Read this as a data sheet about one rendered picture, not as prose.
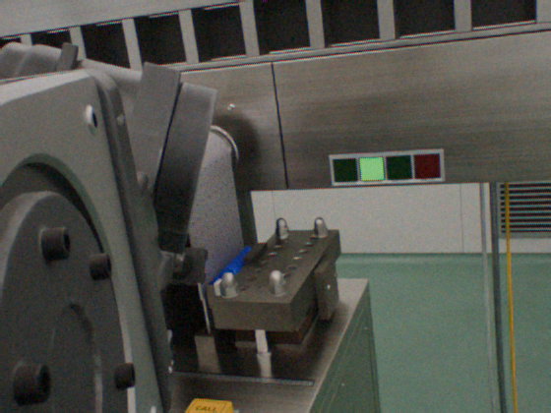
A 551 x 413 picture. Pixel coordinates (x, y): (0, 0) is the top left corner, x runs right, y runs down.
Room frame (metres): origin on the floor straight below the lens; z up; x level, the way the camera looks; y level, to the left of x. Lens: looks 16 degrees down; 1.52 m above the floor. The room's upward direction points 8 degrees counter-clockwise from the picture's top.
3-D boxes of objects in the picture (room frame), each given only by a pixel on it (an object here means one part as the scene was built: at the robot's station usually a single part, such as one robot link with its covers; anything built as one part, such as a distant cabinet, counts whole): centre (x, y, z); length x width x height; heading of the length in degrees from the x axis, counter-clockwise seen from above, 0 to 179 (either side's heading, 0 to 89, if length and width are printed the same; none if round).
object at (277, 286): (1.09, 0.02, 1.05); 0.04 x 0.04 x 0.04
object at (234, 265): (1.26, 0.11, 1.03); 0.21 x 0.04 x 0.03; 159
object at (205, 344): (1.27, 0.13, 0.92); 0.28 x 0.04 x 0.04; 159
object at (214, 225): (1.26, 0.13, 1.10); 0.23 x 0.01 x 0.18; 159
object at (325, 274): (1.24, -0.09, 0.96); 0.10 x 0.03 x 0.11; 159
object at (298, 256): (1.26, 0.00, 1.00); 0.40 x 0.16 x 0.06; 159
